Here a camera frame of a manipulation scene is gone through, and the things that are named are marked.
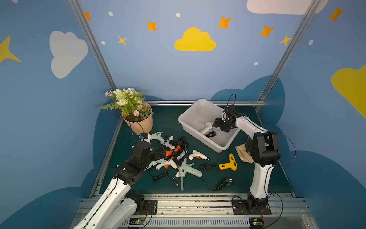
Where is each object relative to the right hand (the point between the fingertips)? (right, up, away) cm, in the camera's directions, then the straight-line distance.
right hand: (217, 124), depth 101 cm
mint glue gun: (-43, -8, 0) cm, 44 cm away
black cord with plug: (-37, -30, -17) cm, 51 cm away
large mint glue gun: (-24, -26, -19) cm, 40 cm away
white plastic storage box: (-17, +3, +9) cm, 19 cm away
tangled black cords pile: (-27, -18, -10) cm, 34 cm away
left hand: (-38, -11, -25) cm, 47 cm away
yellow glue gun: (+6, -25, -13) cm, 29 cm away
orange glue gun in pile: (-34, -18, -7) cm, 39 cm away
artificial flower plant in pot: (-56, +9, -8) cm, 57 cm away
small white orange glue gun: (-15, -19, -9) cm, 26 cm away
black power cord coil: (+1, -33, -19) cm, 38 cm away
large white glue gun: (-6, 0, +3) cm, 6 cm away
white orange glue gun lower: (-33, -23, -15) cm, 43 cm away
